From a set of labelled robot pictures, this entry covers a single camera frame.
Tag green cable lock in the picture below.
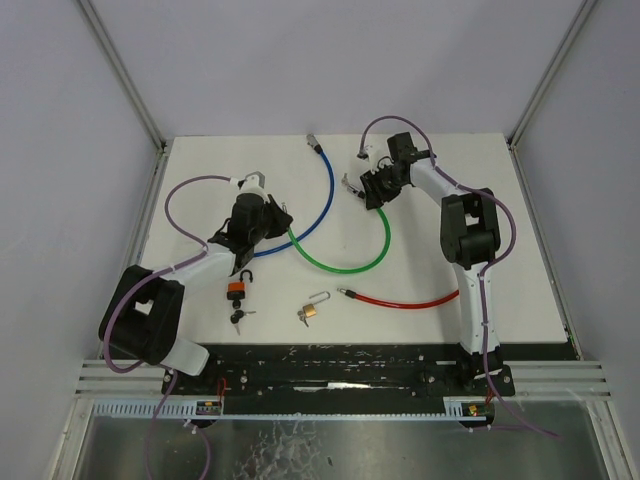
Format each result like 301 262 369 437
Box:
287 208 392 275

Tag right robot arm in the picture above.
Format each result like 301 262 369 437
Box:
360 132 501 377

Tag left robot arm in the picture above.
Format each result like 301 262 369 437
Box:
99 193 293 376

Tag orange black padlock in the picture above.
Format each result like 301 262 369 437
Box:
226 269 254 310

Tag black padlock keys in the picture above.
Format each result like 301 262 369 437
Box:
230 309 255 336

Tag brass padlock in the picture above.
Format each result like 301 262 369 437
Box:
297 291 331 328

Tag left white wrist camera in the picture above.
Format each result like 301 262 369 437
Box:
230 171 268 199

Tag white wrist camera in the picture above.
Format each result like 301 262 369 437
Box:
356 145 374 161
230 171 268 199

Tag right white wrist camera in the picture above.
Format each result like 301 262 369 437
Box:
356 145 374 161

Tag blue cable lock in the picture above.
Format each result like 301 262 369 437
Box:
259 134 336 243

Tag red cable lock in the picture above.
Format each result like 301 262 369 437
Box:
337 288 460 310

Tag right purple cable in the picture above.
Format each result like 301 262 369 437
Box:
357 115 561 439

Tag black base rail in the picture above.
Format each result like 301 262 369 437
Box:
173 344 515 400

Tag white slotted cable duct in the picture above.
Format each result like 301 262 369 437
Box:
93 394 493 422

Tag right aluminium frame post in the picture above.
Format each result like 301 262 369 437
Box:
506 0 600 150

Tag aluminium frame post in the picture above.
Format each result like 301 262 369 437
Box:
506 0 600 150
74 0 167 151

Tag left aluminium frame post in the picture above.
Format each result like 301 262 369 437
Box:
74 0 167 151

